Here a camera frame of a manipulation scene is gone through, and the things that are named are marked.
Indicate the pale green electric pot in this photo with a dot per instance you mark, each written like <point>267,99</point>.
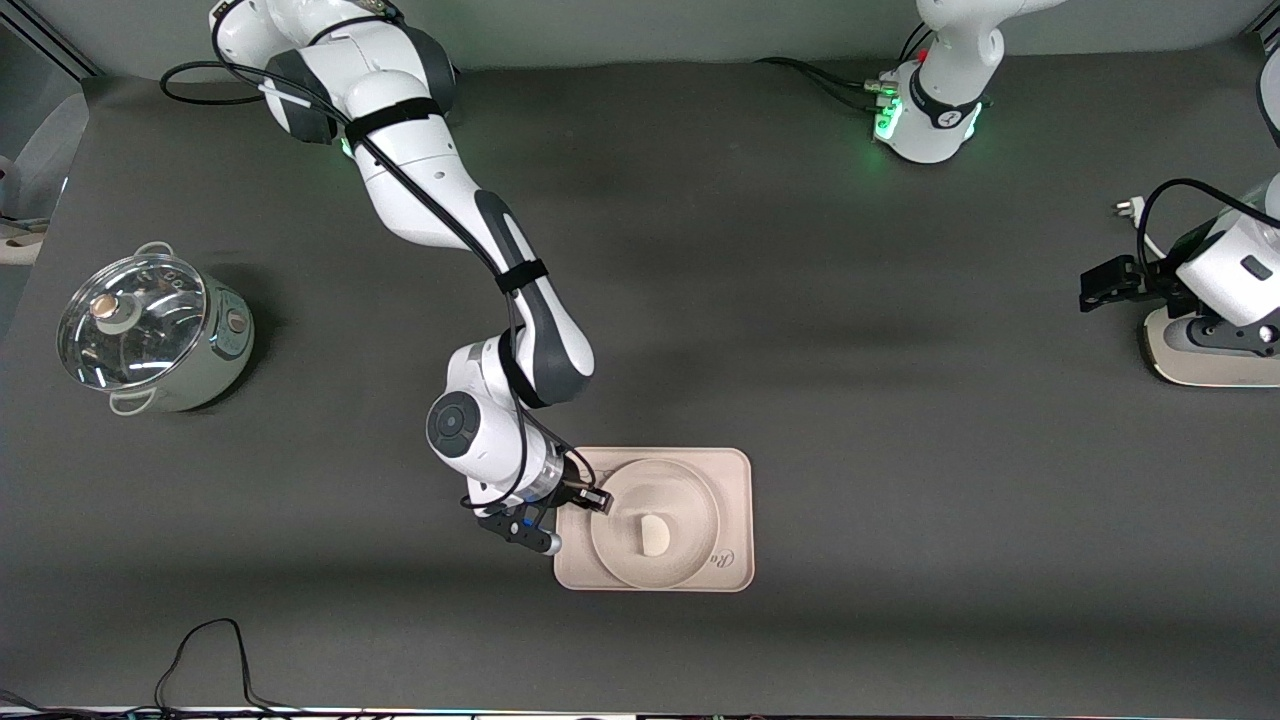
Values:
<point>215,350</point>

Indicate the cream white toaster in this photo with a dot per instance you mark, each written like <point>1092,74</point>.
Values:
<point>1200,372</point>

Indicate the round beige plate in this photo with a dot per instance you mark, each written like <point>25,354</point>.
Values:
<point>690,500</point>

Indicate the beige rectangular rabbit tray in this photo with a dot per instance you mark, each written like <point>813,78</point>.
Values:
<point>735,470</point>

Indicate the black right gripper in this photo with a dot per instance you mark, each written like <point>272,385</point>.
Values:
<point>573,489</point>

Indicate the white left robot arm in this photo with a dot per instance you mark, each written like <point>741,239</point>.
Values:
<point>935,120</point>

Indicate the glass pot lid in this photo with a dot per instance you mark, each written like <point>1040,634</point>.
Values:
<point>130,320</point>

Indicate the black frame rail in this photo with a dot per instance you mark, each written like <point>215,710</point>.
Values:
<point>60,45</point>

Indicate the white steamed bun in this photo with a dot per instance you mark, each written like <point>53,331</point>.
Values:
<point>654,535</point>

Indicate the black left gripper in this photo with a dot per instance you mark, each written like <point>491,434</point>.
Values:
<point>1147,281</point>

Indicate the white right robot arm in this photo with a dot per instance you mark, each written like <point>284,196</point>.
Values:
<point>420,170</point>

